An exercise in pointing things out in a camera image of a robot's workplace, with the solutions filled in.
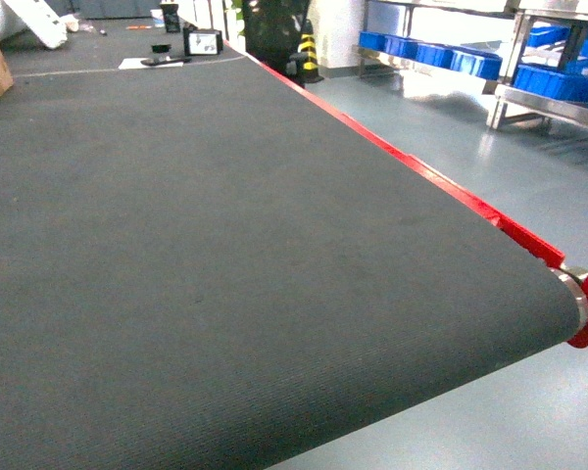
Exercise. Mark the blue bin on shelf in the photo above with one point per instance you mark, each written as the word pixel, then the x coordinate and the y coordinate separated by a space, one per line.
pixel 552 83

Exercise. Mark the dark grey conveyor belt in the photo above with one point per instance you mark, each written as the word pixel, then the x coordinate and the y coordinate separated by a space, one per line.
pixel 200 268

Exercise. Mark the yellow black striped bollard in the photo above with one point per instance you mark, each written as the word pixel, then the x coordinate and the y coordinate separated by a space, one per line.
pixel 307 47

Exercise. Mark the blue plastic bin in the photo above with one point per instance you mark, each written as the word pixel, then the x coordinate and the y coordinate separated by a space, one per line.
pixel 437 55
pixel 373 40
pixel 476 63

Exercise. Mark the black white tablet device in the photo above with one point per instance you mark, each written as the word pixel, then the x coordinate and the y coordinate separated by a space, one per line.
pixel 202 42

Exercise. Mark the black flat tool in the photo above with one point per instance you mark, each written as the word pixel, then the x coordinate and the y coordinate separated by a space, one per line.
pixel 164 61

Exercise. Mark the small black box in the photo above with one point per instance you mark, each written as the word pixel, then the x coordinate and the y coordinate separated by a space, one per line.
pixel 161 48

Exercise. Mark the white paper sheet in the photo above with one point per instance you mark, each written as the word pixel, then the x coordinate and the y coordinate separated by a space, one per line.
pixel 134 64

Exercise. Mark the dark standing package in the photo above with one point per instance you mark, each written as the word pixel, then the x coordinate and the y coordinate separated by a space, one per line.
pixel 170 16

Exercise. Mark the stainless steel flow rack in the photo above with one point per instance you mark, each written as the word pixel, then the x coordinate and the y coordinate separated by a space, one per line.
pixel 512 104

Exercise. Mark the metal conveyor end roller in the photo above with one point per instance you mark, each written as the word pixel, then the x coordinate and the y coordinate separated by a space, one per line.
pixel 575 298

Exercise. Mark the white foam board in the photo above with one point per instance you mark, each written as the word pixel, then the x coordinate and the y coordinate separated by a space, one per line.
pixel 42 20

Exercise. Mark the red conveyor right side rail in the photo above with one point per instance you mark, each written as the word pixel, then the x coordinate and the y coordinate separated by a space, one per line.
pixel 552 257

